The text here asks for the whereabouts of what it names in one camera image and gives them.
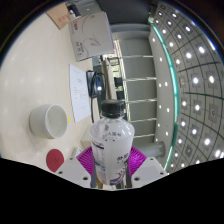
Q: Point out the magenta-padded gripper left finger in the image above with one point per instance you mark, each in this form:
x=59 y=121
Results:
x=73 y=171

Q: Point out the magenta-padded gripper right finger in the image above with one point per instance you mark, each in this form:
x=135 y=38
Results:
x=150 y=171

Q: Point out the clear bottle with black cap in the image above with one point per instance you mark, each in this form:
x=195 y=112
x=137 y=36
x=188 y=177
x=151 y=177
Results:
x=111 y=143

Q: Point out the white remote control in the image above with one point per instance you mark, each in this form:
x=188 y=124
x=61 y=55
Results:
x=77 y=152

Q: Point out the flat round red coaster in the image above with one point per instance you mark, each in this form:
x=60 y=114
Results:
x=55 y=160

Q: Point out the beige compartment tray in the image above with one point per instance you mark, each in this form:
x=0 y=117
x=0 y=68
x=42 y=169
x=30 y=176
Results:
x=86 y=136

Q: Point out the white printed paper sheet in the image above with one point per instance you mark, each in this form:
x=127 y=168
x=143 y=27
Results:
x=79 y=91

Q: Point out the row of black office chairs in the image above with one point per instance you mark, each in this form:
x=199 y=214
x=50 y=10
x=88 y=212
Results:
x=118 y=83

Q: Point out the long conference desk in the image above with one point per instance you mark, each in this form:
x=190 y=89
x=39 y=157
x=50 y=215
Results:
x=108 y=76

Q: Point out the group of ceiling lights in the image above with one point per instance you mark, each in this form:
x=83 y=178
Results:
x=195 y=80

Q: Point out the white printed cardboard box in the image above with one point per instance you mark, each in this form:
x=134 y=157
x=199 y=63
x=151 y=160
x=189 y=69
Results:
x=90 y=35

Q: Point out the small brown cardboard box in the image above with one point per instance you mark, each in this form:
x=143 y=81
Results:
x=60 y=18

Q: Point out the small black device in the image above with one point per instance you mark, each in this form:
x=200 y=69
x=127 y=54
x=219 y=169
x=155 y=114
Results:
x=74 y=9

